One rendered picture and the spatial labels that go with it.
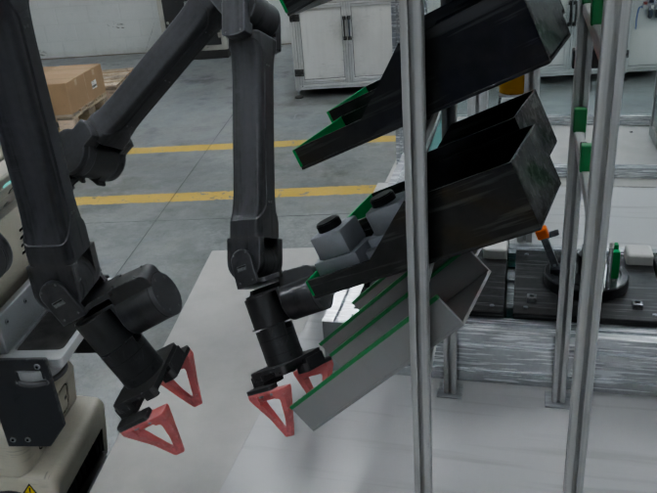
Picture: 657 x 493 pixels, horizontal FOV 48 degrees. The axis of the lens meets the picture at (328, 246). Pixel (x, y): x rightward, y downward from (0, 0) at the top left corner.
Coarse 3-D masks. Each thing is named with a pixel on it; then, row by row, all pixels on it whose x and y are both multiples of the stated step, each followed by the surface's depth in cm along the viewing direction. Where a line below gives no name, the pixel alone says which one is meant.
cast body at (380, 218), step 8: (384, 192) 84; (392, 192) 83; (376, 200) 83; (384, 200) 83; (392, 200) 83; (400, 200) 82; (376, 208) 83; (384, 208) 82; (392, 208) 82; (368, 216) 83; (376, 216) 83; (384, 216) 83; (392, 216) 82; (376, 224) 83; (384, 224) 83; (376, 232) 84; (384, 232) 84; (368, 240) 85; (376, 240) 84
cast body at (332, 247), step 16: (320, 224) 85; (336, 224) 85; (352, 224) 85; (320, 240) 85; (336, 240) 83; (352, 240) 84; (320, 256) 86; (336, 256) 85; (352, 256) 83; (368, 256) 85; (320, 272) 87
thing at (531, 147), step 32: (448, 160) 85; (480, 160) 84; (512, 160) 69; (544, 160) 78; (448, 192) 73; (480, 192) 72; (512, 192) 70; (544, 192) 75; (448, 224) 74; (480, 224) 73; (512, 224) 72; (384, 256) 79; (448, 256) 76; (320, 288) 85
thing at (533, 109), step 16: (528, 96) 93; (480, 112) 96; (496, 112) 96; (512, 112) 95; (528, 112) 87; (544, 112) 93; (464, 128) 98; (480, 128) 97; (496, 128) 83; (512, 128) 83; (544, 128) 91; (448, 144) 87; (464, 144) 86; (480, 144) 85; (432, 160) 88; (400, 192) 106; (368, 208) 106; (368, 224) 96
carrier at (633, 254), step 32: (544, 256) 138; (608, 256) 119; (640, 256) 131; (544, 288) 127; (576, 288) 122; (608, 288) 121; (640, 288) 125; (544, 320) 120; (576, 320) 118; (608, 320) 117; (640, 320) 116
